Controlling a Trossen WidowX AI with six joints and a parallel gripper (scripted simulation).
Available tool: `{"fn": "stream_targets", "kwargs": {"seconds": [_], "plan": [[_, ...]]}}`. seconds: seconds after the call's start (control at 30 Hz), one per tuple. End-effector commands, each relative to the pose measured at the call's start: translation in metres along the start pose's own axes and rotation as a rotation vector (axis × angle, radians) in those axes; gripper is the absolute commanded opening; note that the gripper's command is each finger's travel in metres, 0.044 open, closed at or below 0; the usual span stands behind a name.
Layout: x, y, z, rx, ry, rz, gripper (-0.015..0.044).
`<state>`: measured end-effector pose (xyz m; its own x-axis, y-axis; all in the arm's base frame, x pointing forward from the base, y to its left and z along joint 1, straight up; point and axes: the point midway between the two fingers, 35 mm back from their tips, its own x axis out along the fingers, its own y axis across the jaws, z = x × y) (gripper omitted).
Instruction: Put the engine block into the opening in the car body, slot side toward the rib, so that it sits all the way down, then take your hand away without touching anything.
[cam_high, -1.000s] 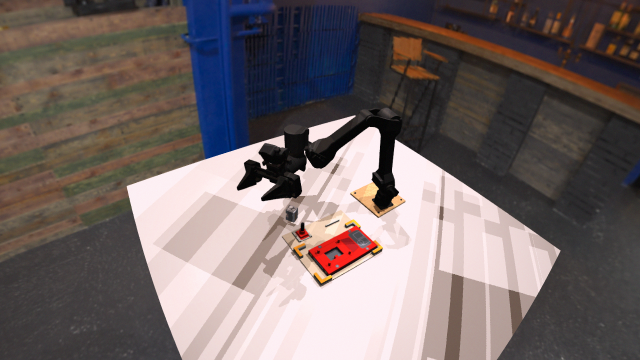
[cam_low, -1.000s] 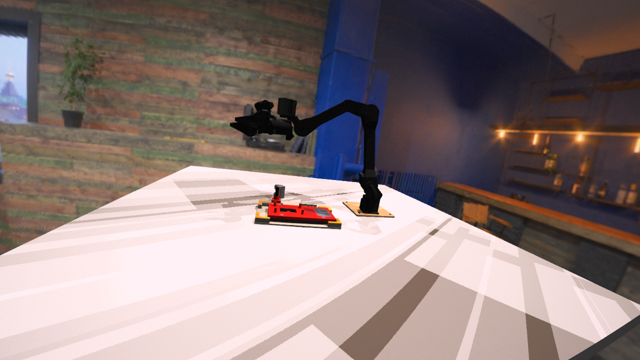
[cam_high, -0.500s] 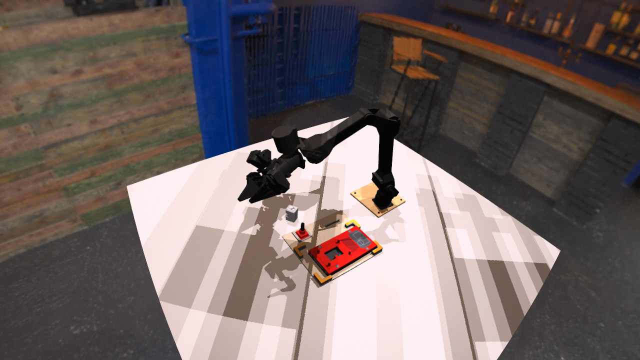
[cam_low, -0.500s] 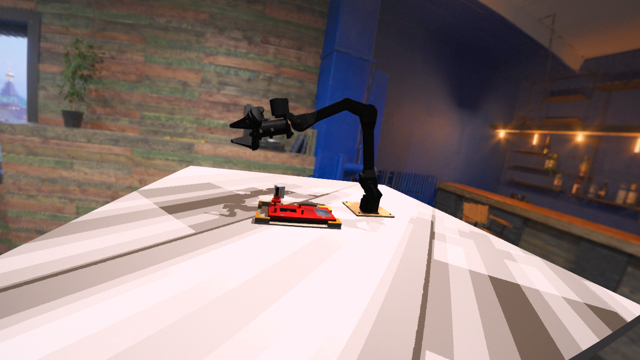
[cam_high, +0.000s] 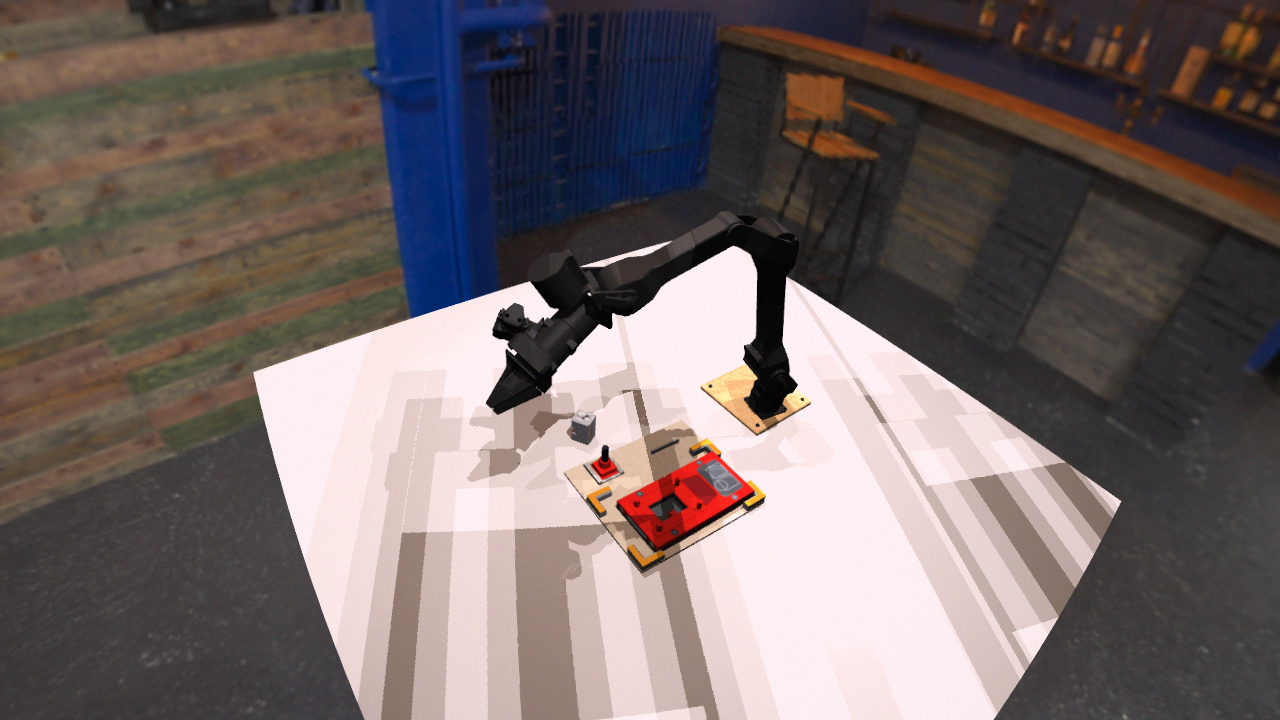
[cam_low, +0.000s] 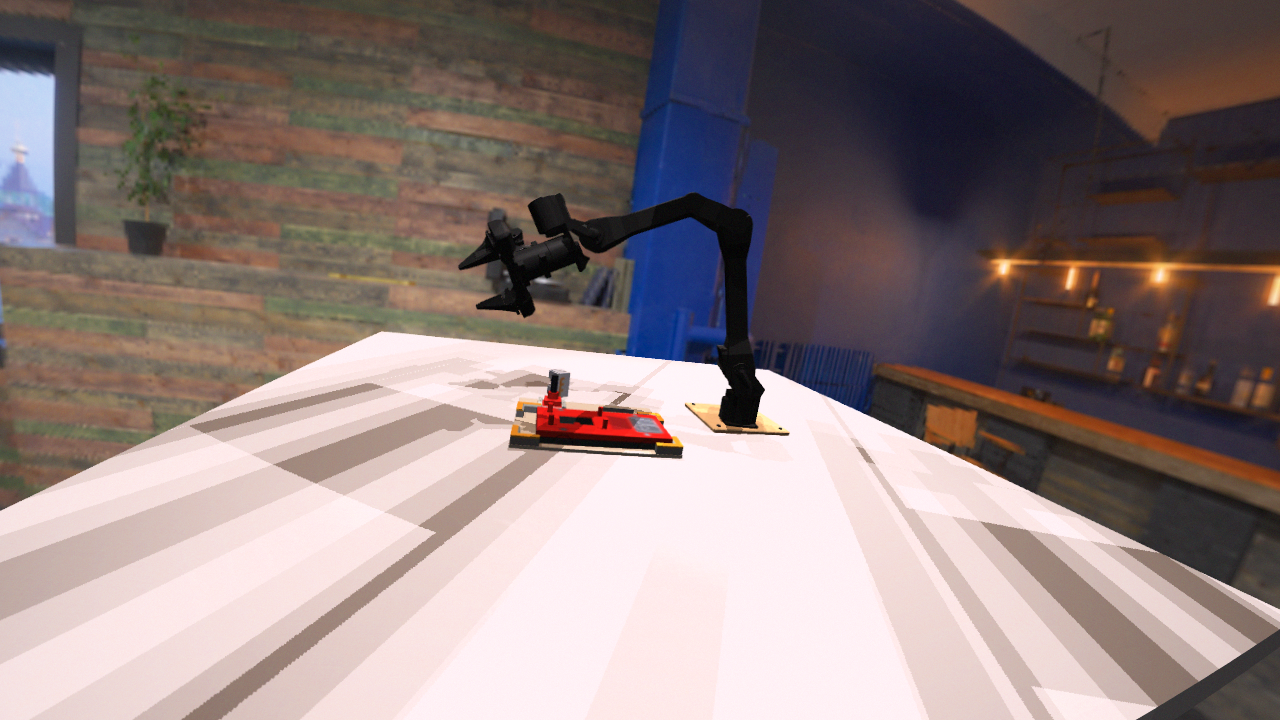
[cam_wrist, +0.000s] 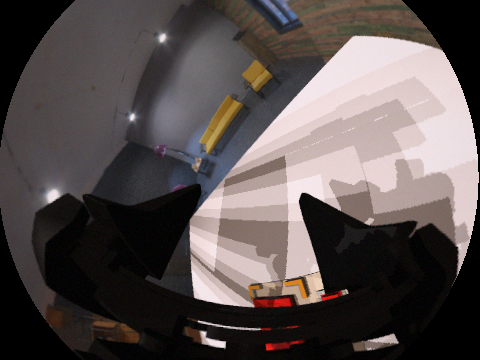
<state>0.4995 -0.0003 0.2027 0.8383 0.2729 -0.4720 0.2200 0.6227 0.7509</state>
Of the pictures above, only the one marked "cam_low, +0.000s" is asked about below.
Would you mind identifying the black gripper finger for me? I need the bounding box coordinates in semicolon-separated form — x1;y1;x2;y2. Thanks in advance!
458;231;500;270
476;287;520;315

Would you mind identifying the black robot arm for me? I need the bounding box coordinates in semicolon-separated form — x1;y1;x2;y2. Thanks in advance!
529;192;765;429

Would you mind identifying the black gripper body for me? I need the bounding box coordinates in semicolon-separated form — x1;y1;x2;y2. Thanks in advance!
488;220;554;318

